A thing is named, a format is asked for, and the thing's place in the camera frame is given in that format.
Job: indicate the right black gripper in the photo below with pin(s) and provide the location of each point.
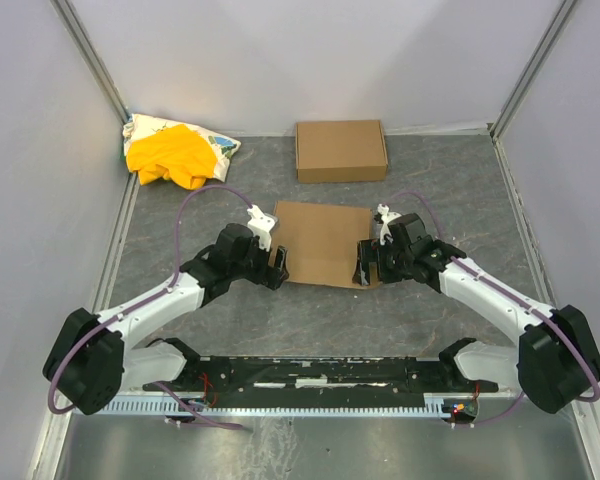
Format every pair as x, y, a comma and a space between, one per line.
376, 265

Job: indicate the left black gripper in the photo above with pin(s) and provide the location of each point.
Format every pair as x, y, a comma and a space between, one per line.
268, 265

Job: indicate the cardboard box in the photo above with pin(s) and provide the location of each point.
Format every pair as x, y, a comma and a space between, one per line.
340, 151
321, 241

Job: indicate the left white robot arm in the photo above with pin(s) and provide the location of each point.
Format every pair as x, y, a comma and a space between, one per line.
96, 355

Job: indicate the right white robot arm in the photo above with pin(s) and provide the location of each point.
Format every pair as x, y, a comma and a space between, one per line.
529, 324

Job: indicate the folded cardboard box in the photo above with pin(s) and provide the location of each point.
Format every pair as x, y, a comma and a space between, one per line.
340, 151

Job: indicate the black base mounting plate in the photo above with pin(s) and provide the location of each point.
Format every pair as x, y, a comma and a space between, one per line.
322, 382

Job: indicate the yellow cloth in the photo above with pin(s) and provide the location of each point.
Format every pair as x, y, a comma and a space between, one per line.
175, 154

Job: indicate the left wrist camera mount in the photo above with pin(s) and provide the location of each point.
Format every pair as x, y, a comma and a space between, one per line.
261, 225

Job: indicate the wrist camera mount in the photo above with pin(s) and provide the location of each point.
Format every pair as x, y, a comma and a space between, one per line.
384, 216
261, 225

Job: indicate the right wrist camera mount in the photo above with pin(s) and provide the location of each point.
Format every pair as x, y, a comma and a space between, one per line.
384, 216

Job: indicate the right aluminium corner post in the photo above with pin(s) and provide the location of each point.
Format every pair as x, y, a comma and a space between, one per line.
531, 70

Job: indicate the aluminium corner post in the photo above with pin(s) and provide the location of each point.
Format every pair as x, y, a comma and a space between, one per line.
76, 29
531, 70

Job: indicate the slotted cable duct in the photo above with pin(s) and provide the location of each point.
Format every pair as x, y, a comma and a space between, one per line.
154, 405

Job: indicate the left aluminium corner post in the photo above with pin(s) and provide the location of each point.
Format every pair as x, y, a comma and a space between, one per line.
76, 29

